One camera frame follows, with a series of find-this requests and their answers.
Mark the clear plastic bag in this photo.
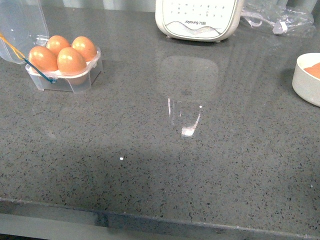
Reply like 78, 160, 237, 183
240, 0, 317, 39

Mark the white Joyoung blender appliance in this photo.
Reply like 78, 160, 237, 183
155, 0, 244, 42

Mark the white round bowl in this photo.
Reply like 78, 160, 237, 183
292, 52, 320, 107

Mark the clear plastic egg box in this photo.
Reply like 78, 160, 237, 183
0, 0, 103, 93

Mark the yellow rubber band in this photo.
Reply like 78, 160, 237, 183
0, 33, 26, 61

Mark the blue rubber band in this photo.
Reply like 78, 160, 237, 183
22, 57, 57, 84

